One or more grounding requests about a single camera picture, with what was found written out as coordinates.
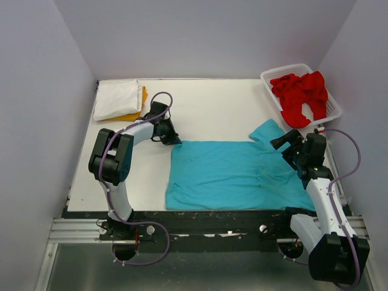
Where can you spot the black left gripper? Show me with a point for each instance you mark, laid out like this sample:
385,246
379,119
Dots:
173,138

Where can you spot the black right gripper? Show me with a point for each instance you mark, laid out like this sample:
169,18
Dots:
291,137

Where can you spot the teal t shirt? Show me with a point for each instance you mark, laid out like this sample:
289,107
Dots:
234,175

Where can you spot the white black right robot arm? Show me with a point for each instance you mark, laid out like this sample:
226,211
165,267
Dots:
336,253

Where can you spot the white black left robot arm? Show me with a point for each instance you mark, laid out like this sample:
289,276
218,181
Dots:
111,157

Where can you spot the folded yellow t shirt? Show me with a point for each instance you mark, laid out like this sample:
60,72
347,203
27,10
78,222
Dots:
132,116

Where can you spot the red t shirt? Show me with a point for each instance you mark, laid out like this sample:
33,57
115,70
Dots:
295,91

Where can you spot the white plastic basket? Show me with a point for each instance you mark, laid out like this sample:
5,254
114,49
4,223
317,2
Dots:
333,110

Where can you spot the folded white t shirt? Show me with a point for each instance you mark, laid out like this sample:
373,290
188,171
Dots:
116,98

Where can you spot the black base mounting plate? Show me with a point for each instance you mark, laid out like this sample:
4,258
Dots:
204,232

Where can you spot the aluminium frame rail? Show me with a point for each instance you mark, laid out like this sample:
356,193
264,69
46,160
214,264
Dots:
85,231

